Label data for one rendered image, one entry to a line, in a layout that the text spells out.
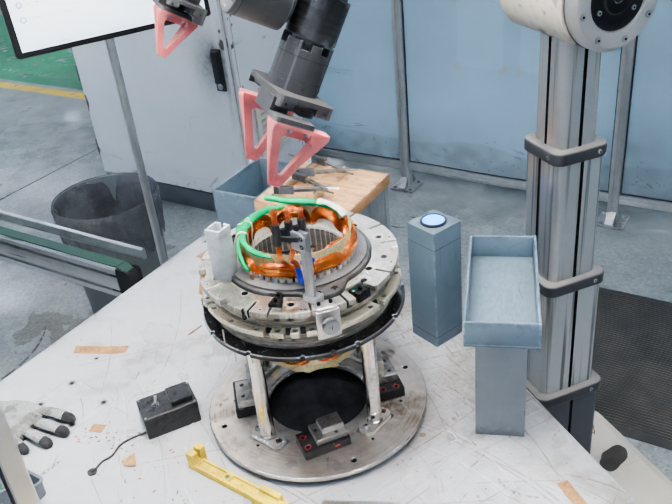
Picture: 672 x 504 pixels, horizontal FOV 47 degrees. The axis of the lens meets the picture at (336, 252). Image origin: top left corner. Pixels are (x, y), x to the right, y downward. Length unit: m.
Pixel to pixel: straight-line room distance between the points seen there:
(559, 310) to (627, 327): 1.44
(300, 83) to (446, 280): 0.72
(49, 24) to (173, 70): 1.61
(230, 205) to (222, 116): 2.02
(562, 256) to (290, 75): 0.76
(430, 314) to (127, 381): 0.60
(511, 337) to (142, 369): 0.78
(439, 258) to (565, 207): 0.24
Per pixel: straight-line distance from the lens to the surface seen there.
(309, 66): 0.83
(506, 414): 1.32
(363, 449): 1.31
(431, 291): 1.47
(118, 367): 1.63
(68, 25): 2.12
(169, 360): 1.61
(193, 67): 3.58
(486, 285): 1.27
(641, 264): 3.32
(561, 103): 1.33
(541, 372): 1.59
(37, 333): 3.30
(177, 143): 3.83
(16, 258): 2.34
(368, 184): 1.51
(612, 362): 2.76
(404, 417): 1.36
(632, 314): 3.00
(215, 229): 1.19
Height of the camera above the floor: 1.72
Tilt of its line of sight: 31 degrees down
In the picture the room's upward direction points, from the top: 6 degrees counter-clockwise
